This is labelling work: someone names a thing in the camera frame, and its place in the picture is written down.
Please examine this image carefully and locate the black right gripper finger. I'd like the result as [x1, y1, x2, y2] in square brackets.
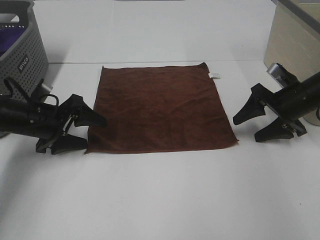
[254, 117, 294, 143]
[232, 93, 265, 125]

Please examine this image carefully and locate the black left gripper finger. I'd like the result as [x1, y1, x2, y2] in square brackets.
[51, 134, 88, 154]
[74, 104, 107, 127]

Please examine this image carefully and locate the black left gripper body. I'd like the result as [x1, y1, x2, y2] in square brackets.
[27, 94, 85, 153]

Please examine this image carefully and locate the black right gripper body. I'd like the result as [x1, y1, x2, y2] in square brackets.
[251, 83, 307, 137]

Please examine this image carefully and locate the brown towel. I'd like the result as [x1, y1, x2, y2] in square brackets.
[86, 63, 237, 154]

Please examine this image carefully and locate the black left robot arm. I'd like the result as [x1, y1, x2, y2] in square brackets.
[0, 94, 107, 155]

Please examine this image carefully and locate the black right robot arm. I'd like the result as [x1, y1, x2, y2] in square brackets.
[232, 73, 320, 143]

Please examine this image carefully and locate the grey perforated plastic basket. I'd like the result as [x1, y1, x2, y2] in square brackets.
[0, 0, 52, 103]

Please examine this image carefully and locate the beige plastic basket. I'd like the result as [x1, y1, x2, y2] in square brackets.
[263, 0, 320, 126]

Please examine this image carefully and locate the purple cloth in basket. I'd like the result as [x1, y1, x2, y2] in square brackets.
[0, 27, 25, 56]

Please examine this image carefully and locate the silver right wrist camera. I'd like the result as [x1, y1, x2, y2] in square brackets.
[267, 62, 288, 85]

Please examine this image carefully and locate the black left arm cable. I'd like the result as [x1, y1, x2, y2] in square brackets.
[3, 77, 60, 111]

